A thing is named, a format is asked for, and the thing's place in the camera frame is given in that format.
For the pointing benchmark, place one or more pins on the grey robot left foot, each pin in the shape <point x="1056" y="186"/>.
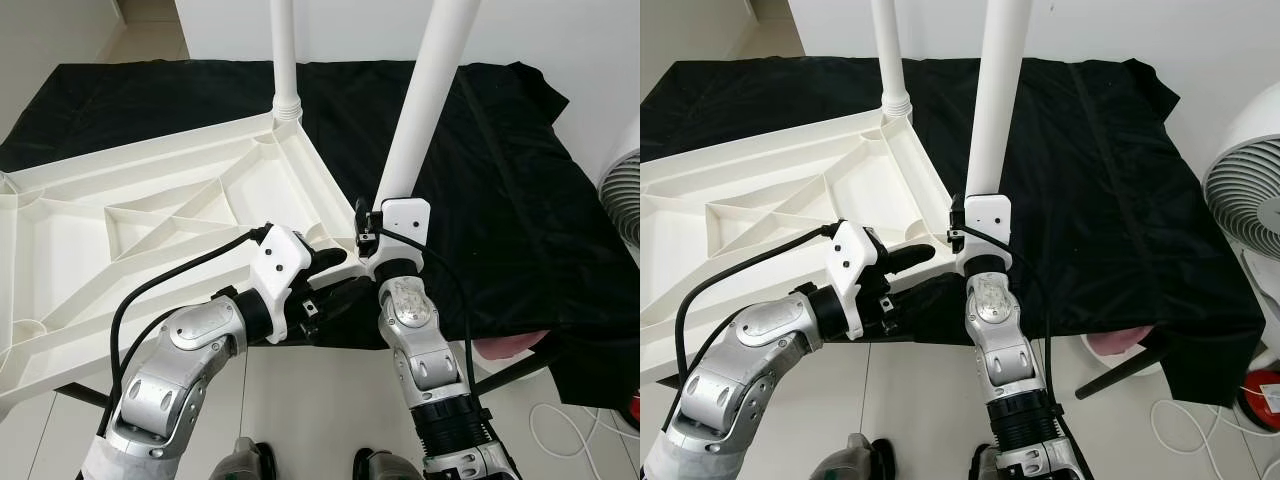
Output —
<point x="860" y="458"/>
<point x="240" y="460"/>

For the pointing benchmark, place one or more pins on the grey robot right foot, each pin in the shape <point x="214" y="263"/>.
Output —
<point x="995" y="465"/>
<point x="385" y="468"/>

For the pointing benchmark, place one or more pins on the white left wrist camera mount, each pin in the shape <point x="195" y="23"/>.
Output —
<point x="280" y="275"/>
<point x="850" y="270"/>

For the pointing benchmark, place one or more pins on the white round standing fan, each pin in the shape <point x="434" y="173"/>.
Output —
<point x="1250" y="185"/>
<point x="622" y="195"/>

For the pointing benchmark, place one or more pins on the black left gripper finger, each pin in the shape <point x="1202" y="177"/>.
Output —
<point x="925" y="292"/>
<point x="350" y="292"/>
<point x="910" y="258"/>
<point x="330" y="260"/>

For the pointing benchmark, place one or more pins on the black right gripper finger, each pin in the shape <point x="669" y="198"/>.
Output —
<point x="362" y="210"/>
<point x="956" y="208"/>

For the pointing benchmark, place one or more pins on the pink soft item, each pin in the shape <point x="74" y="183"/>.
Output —
<point x="505" y="345"/>
<point x="1115" y="340"/>

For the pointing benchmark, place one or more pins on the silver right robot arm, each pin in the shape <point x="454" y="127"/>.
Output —
<point x="420" y="340"/>
<point x="1005" y="340"/>

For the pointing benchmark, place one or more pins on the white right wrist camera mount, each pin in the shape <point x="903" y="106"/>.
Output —
<point x="985" y="225"/>
<point x="400" y="225"/>

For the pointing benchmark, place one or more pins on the white rounded appliance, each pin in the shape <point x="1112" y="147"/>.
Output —
<point x="1262" y="290"/>

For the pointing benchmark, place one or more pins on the black metal frame rod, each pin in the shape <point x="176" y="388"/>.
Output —
<point x="85" y="395"/>

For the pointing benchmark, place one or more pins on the grey metal table leg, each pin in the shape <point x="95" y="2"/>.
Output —
<point x="1120" y="375"/>
<point x="510" y="375"/>

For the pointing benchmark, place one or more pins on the black fabric table cover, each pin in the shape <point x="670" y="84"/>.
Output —
<point x="1130" y="200"/>
<point x="520" y="200"/>

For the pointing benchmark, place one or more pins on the white plastic table top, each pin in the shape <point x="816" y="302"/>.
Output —
<point x="150" y="230"/>
<point x="760" y="220"/>

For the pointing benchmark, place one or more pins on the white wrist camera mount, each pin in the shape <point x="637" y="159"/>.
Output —
<point x="850" y="270"/>
<point x="400" y="225"/>
<point x="985" y="225"/>
<point x="280" y="275"/>

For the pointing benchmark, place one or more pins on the grey robot foot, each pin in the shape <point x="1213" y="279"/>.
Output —
<point x="385" y="468"/>
<point x="995" y="465"/>
<point x="240" y="460"/>
<point x="860" y="458"/>

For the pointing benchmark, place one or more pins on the white plastic table leg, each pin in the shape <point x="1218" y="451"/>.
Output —
<point x="285" y="55"/>
<point x="1000" y="90"/>
<point x="890" y="50"/>
<point x="430" y="90"/>

